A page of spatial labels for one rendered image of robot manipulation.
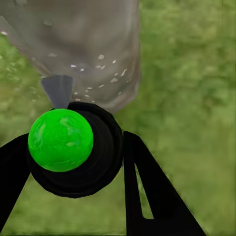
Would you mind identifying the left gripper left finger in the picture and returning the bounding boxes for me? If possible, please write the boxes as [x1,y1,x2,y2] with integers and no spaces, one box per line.
[0,132,31,233]

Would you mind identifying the pesticide atomizer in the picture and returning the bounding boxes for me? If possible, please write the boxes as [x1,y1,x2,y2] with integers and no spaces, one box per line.
[27,75,125,198]

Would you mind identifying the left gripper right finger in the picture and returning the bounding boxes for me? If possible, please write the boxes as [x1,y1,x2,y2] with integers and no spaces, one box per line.
[122,131,206,236]

